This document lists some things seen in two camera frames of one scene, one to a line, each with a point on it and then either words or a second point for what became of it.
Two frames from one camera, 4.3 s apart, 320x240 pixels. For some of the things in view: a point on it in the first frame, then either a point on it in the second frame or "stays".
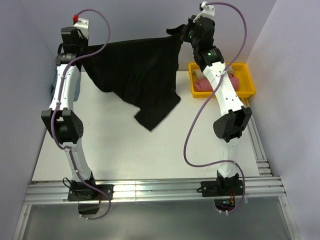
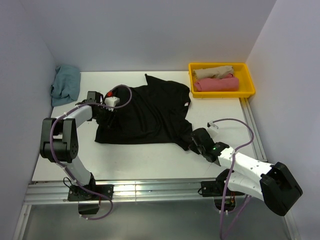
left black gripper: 85,41 to 110,120
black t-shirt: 146,71 to 158,111
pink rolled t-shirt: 204,85 stays
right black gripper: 190,24 to 193,147
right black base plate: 222,188 stays
